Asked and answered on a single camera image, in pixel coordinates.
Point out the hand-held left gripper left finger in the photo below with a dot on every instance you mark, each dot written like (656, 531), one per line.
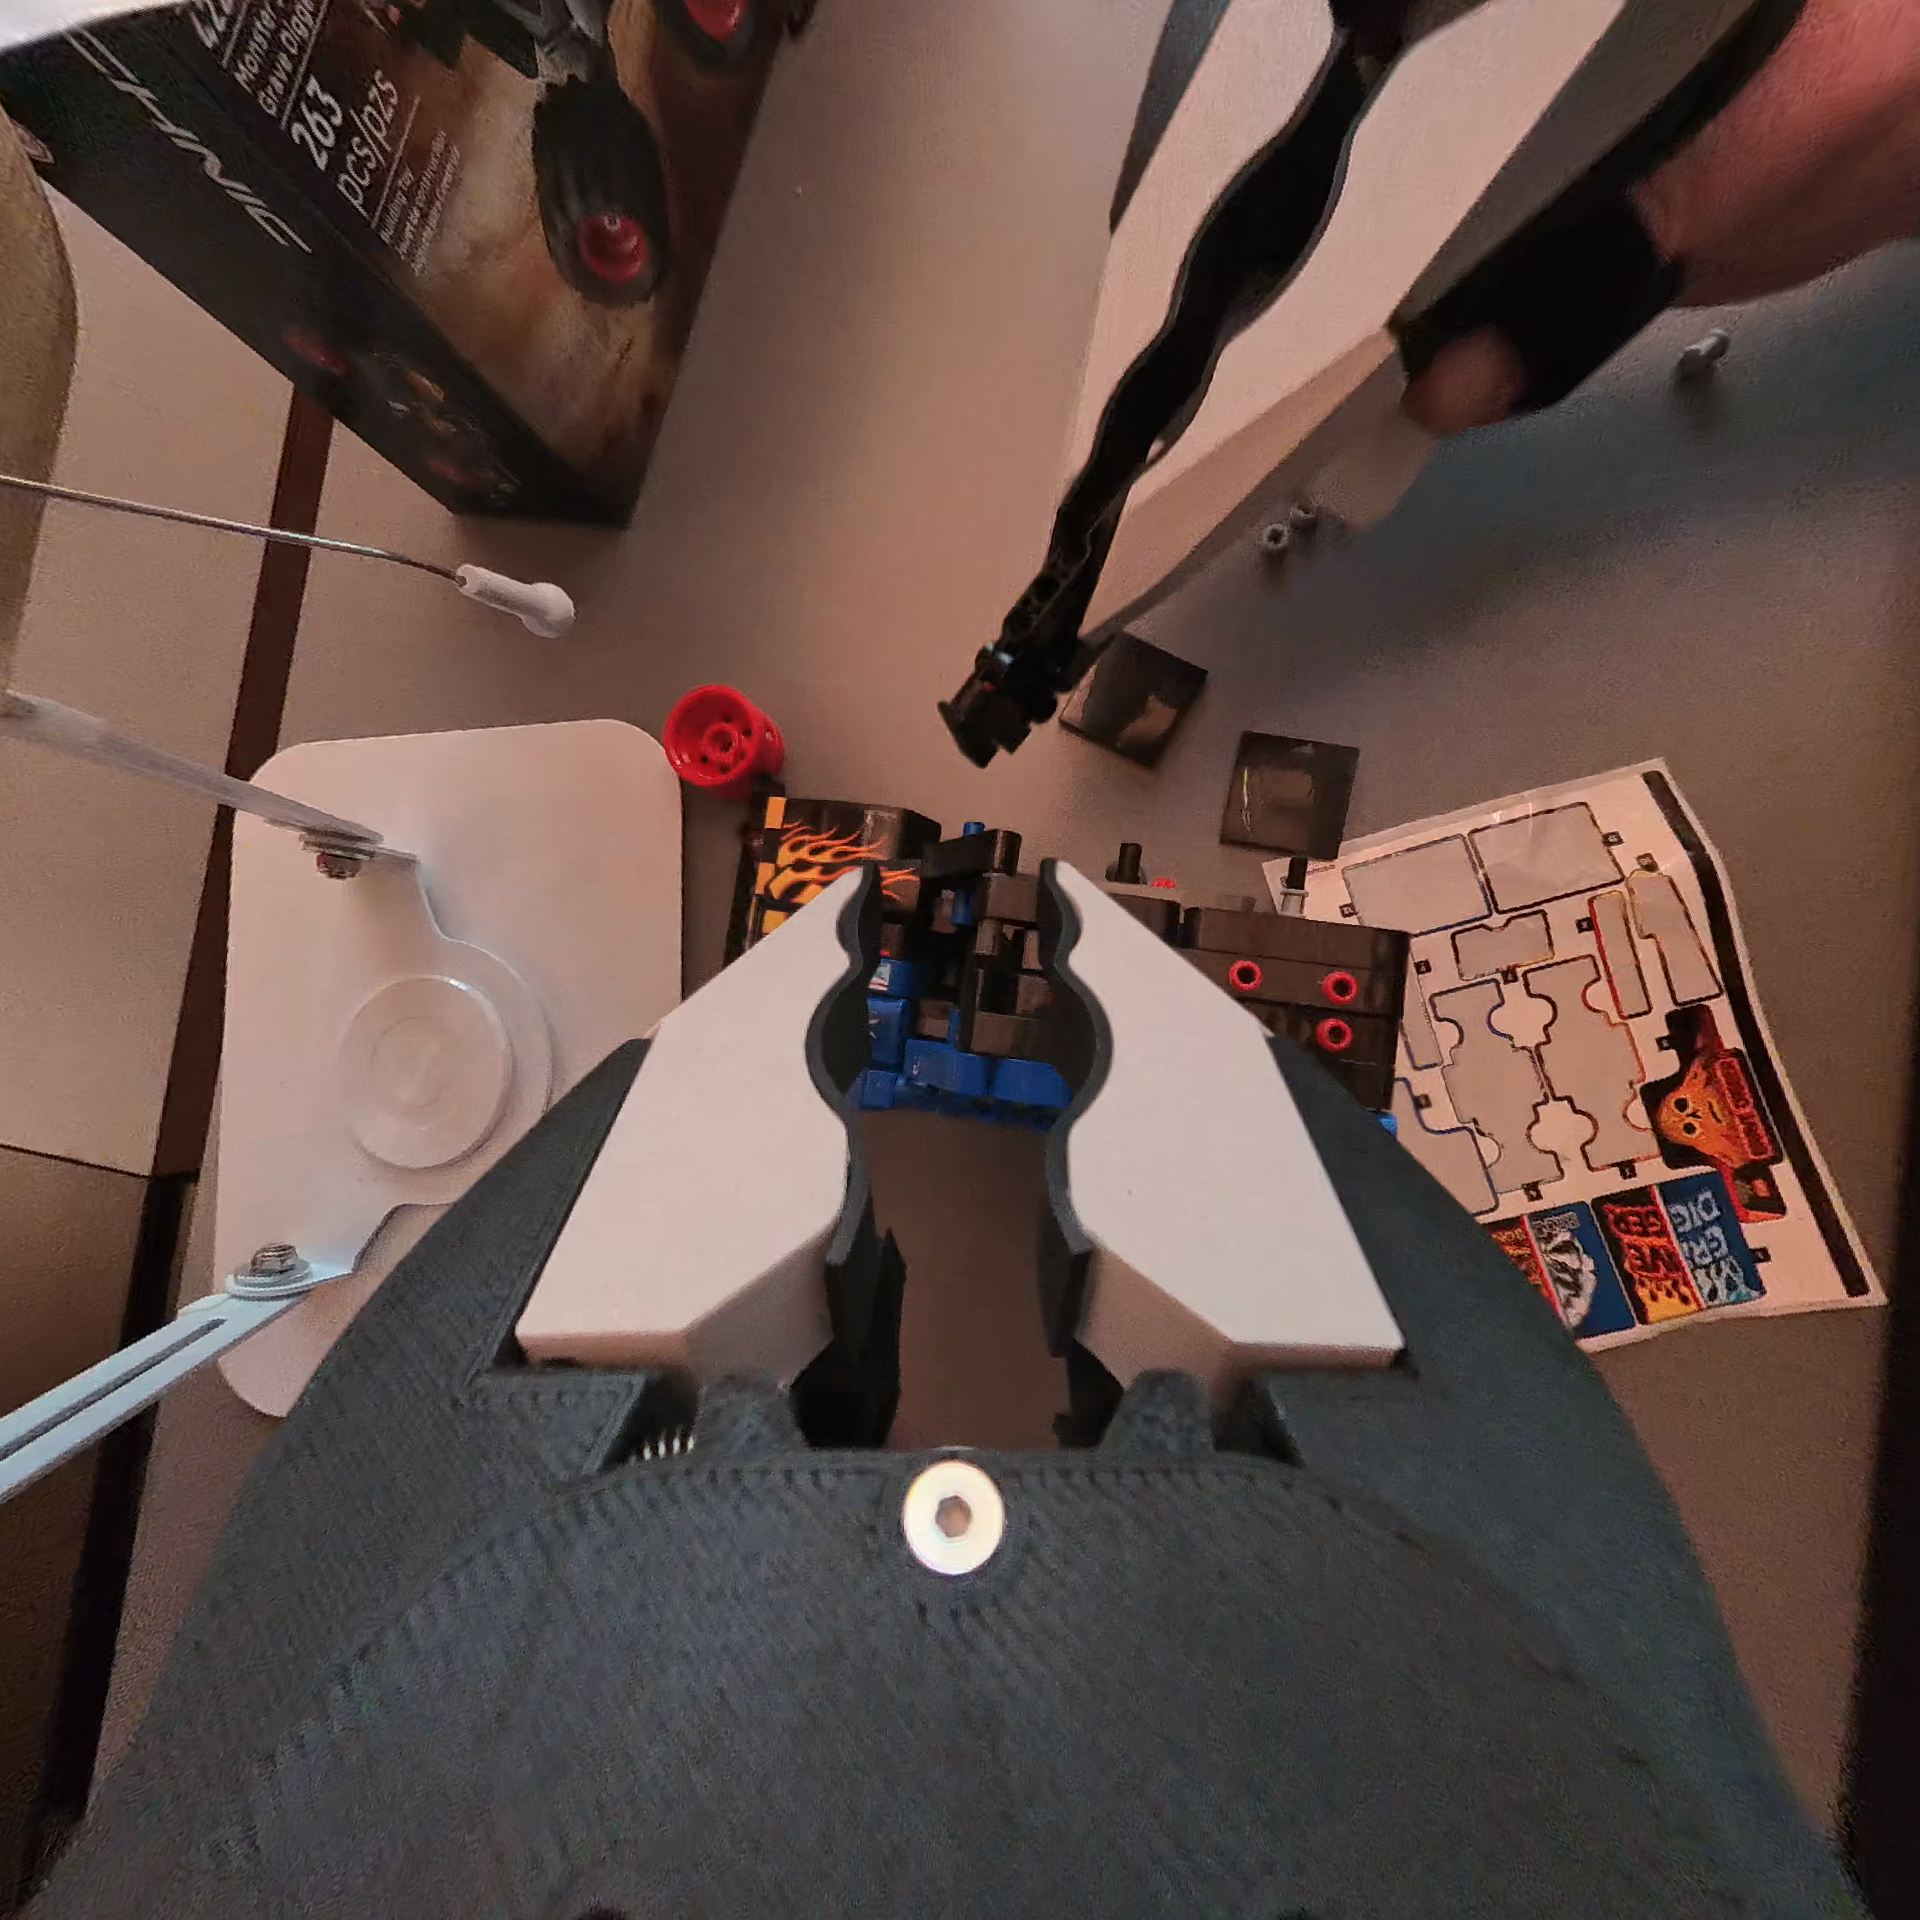
(675, 1201)

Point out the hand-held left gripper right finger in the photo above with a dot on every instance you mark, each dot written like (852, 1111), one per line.
(1244, 1201)

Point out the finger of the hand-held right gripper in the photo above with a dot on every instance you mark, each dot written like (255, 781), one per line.
(1349, 329)
(1184, 182)

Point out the blue black toy brick truck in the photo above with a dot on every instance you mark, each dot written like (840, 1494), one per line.
(962, 1020)

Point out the black flame sticker brick panel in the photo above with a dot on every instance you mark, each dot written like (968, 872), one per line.
(1020, 662)

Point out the person's right hand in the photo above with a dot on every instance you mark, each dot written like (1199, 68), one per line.
(1800, 182)

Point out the sticker sheet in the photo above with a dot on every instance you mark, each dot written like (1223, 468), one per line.
(1576, 1051)

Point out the white book stand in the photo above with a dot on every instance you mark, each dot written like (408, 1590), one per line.
(452, 901)

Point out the black square tile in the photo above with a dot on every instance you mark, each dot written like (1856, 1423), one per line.
(1291, 797)
(1133, 699)

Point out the red wheel rim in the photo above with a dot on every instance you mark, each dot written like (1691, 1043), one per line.
(725, 735)

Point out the brick set box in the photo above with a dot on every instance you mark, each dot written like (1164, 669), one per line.
(375, 224)

